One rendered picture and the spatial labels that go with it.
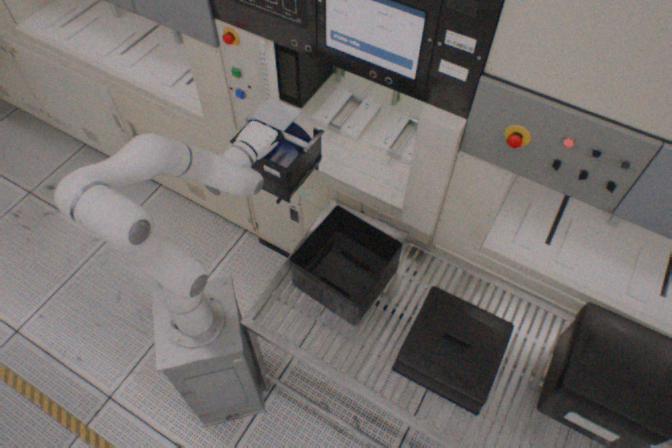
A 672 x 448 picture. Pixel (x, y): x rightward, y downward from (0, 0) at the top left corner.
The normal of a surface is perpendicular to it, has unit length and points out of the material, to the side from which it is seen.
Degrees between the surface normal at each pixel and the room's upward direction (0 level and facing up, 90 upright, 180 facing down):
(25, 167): 0
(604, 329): 0
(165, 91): 0
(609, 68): 90
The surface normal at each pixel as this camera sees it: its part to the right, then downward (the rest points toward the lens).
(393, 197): 0.01, -0.59
